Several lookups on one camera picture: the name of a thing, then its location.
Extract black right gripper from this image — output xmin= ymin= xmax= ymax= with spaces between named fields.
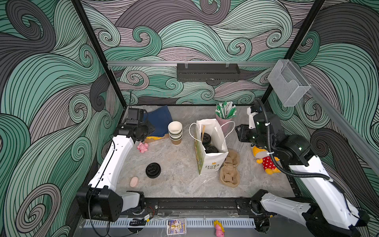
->
xmin=236 ymin=122 xmax=278 ymax=154

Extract black coffee cup lid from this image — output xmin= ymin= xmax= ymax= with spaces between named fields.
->
xmin=202 ymin=133 xmax=211 ymax=147
xmin=205 ymin=145 xmax=219 ymax=154
xmin=146 ymin=163 xmax=161 ymax=179

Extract brown paper straw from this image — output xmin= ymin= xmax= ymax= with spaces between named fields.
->
xmin=201 ymin=125 xmax=206 ymax=142

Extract white green paper takeout bag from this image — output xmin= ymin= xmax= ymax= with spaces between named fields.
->
xmin=189 ymin=118 xmax=235 ymax=175

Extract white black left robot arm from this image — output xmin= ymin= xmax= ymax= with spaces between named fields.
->
xmin=76 ymin=108 xmax=155 ymax=222

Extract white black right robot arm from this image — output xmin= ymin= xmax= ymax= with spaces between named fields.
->
xmin=235 ymin=98 xmax=370 ymax=237

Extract yellow napkin stack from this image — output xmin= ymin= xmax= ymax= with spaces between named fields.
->
xmin=145 ymin=136 xmax=166 ymax=143

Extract pink plush toy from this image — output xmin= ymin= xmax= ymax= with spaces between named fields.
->
xmin=137 ymin=142 xmax=149 ymax=153

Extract navy blue napkin stack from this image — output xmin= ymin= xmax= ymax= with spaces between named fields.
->
xmin=144 ymin=106 xmax=173 ymax=137

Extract yellow plush doll red dress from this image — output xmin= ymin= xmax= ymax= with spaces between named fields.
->
xmin=252 ymin=145 xmax=281 ymax=175

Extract stack of paper cups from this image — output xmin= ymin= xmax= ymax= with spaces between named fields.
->
xmin=168 ymin=121 xmax=183 ymax=145

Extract pink metal straw bucket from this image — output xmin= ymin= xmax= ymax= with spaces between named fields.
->
xmin=216 ymin=115 xmax=233 ymax=133

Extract green white wrapped straws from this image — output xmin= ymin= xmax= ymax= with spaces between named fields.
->
xmin=215 ymin=101 xmax=236 ymax=119

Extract pink oval soap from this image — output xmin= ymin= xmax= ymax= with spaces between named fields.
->
xmin=129 ymin=176 xmax=139 ymax=188

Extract brown pulp cup carrier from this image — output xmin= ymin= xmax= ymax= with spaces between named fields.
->
xmin=220 ymin=149 xmax=240 ymax=188

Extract colourful picture card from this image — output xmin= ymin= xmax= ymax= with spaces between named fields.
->
xmin=166 ymin=218 xmax=187 ymax=236

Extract pink yellow small toy figure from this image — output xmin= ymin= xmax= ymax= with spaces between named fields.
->
xmin=214 ymin=220 xmax=225 ymax=237

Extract clear acrylic wall holder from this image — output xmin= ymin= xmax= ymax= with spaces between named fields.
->
xmin=267 ymin=59 xmax=311 ymax=107

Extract aluminium wall rail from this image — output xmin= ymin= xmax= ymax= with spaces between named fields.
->
xmin=107 ymin=60 xmax=276 ymax=67

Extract black wall shelf tray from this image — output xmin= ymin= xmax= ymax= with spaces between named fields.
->
xmin=177 ymin=64 xmax=241 ymax=82

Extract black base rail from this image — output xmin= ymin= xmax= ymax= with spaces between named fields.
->
xmin=121 ymin=197 xmax=275 ymax=216

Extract white slotted cable duct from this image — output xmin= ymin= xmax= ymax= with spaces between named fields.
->
xmin=83 ymin=217 xmax=256 ymax=229

